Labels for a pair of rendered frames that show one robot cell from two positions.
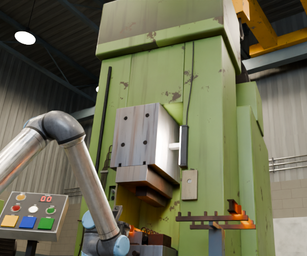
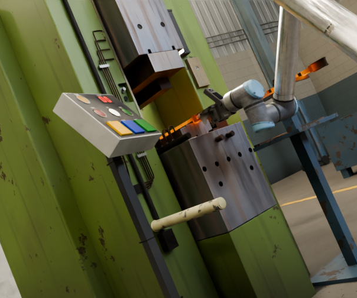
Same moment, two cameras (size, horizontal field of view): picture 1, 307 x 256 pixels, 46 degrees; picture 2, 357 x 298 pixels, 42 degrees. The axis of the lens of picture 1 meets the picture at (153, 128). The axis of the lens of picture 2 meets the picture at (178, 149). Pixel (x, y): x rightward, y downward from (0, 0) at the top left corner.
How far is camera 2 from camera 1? 2.52 m
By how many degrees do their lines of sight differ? 67
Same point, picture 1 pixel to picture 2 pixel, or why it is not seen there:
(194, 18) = not seen: outside the picture
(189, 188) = (200, 74)
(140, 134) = (152, 15)
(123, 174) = (159, 61)
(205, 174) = (203, 61)
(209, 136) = (189, 24)
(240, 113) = not seen: hidden behind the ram
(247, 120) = not seen: hidden behind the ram
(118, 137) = (130, 17)
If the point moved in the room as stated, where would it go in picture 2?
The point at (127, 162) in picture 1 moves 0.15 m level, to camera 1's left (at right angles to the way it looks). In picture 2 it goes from (155, 47) to (141, 44)
